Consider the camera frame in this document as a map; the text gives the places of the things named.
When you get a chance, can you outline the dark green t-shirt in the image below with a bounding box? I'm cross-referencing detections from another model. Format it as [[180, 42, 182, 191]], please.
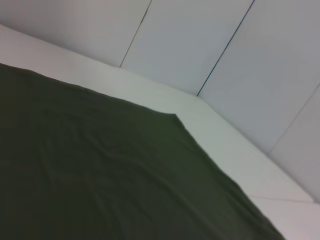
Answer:
[[0, 62, 287, 240]]

